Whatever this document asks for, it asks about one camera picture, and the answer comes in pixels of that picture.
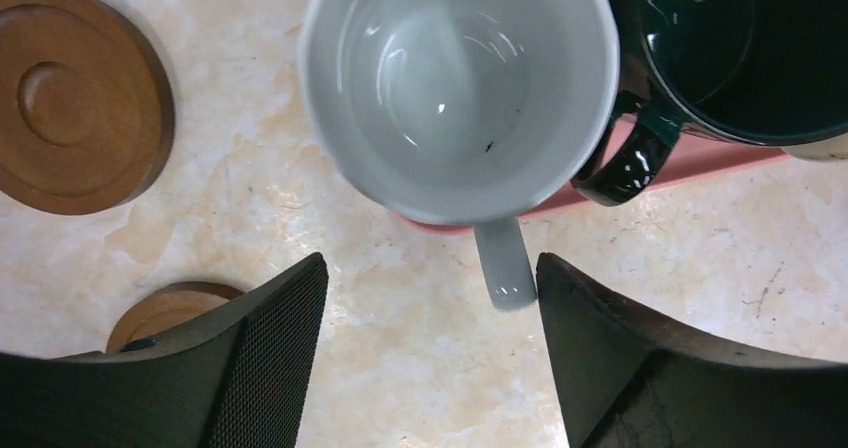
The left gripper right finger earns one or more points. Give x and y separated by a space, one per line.
627 375

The pink plastic tray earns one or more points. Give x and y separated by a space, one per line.
692 158

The dark green mug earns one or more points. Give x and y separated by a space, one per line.
769 73

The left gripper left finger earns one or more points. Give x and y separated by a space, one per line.
236 376

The beige mug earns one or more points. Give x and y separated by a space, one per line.
830 150

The brown wooden coaster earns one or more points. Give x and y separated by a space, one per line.
87 110
166 308

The white mug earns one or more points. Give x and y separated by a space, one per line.
462 112

